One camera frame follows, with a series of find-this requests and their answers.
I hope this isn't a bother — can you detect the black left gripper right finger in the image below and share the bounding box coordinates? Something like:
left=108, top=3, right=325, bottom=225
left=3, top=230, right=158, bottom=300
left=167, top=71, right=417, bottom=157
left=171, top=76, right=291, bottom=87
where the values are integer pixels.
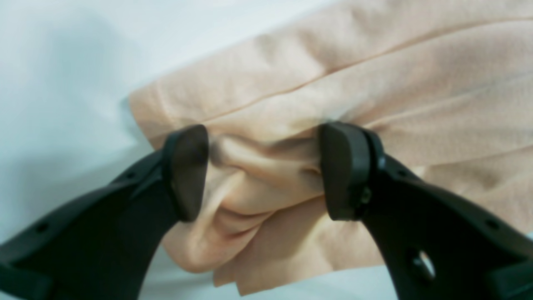
left=319, top=122, right=533, bottom=300

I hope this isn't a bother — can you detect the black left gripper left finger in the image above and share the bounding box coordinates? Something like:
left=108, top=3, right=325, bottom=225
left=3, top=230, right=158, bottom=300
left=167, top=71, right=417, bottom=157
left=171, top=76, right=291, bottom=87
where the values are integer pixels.
left=0, top=125, right=209, bottom=300

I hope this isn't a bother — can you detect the peach pink T-shirt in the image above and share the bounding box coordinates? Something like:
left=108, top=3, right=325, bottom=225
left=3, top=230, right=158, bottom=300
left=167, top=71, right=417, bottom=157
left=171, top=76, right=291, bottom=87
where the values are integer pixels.
left=128, top=0, right=532, bottom=300

